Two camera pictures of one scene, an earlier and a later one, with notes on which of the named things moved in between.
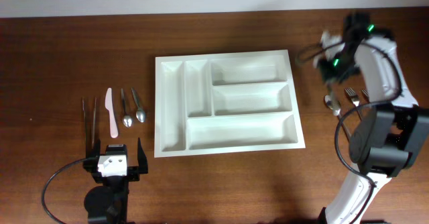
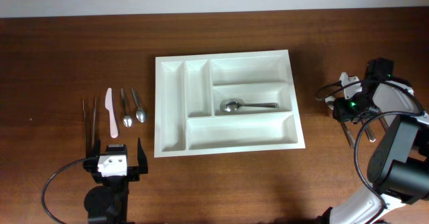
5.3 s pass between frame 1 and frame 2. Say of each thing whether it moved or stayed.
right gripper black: moved
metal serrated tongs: stayed
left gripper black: stayed
